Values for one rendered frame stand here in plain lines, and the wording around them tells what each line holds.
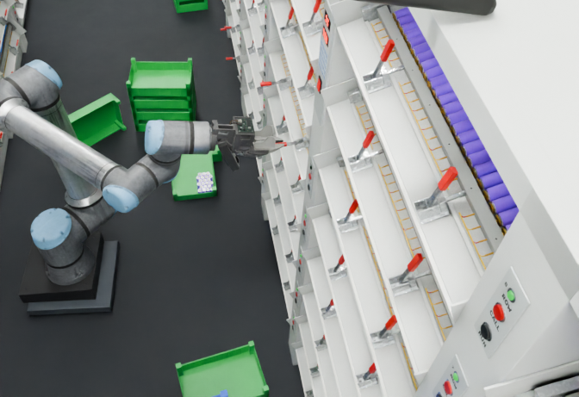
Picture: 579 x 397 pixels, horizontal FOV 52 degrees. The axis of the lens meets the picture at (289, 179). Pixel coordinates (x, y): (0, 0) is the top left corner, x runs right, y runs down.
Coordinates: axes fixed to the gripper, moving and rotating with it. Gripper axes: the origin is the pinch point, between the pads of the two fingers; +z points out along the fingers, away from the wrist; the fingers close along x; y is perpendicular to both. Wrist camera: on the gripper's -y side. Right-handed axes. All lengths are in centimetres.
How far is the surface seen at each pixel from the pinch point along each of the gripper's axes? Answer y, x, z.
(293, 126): -1.0, 8.8, 6.4
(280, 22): 18.5, 32.8, 2.7
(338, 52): 51, -25, -3
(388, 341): 20, -71, 4
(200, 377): -101, -24, -14
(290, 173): -20.6, 7.3, 9.7
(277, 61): -0.7, 39.3, 6.8
